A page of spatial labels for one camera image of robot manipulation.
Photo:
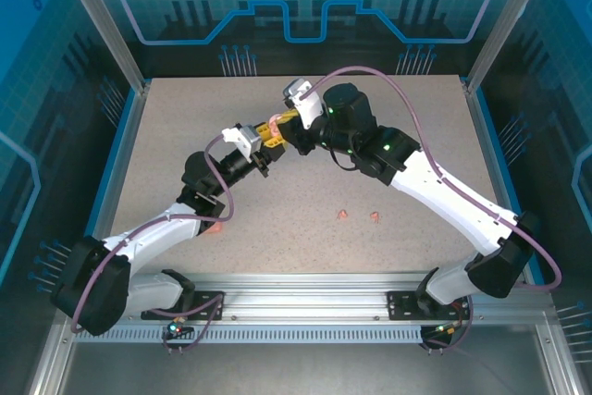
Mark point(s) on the pink eraser block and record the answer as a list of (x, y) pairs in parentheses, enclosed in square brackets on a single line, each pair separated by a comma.
[(216, 228)]

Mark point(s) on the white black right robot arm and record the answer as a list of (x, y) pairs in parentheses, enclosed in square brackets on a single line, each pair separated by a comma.
[(453, 201)]

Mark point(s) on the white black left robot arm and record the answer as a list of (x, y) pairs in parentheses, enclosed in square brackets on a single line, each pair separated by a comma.
[(152, 233)]

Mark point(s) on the blue table edge strip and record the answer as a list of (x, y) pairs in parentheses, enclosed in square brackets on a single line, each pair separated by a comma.
[(507, 182), (107, 182)]

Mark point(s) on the small LED circuit board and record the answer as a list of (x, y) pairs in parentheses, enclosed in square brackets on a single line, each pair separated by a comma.
[(176, 328), (447, 329)]

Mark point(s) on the grey metal floor panel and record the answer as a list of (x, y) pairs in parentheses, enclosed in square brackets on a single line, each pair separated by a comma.
[(300, 372)]

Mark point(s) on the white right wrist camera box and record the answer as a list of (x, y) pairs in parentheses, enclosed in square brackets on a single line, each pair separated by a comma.
[(310, 106)]

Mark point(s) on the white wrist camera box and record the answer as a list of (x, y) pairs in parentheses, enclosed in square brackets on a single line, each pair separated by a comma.
[(310, 106), (245, 140)]

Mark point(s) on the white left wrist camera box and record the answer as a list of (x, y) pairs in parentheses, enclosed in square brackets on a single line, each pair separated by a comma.
[(245, 140)]

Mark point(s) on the aluminium side rail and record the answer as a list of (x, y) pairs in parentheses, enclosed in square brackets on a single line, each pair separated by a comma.
[(119, 182), (496, 182)]

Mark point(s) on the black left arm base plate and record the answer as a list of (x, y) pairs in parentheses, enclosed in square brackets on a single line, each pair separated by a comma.
[(208, 307)]

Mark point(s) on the aluminium mounting rail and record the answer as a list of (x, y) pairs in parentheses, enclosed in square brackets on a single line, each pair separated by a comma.
[(300, 293)]

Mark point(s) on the aluminium frame post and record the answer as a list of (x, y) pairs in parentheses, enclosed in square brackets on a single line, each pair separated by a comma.
[(504, 20), (102, 20)]

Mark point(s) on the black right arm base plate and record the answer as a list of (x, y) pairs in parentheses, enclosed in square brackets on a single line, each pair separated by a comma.
[(402, 304)]

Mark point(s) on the aluminium frame bar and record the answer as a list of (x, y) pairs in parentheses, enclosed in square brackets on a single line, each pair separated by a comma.
[(560, 362), (46, 367)]

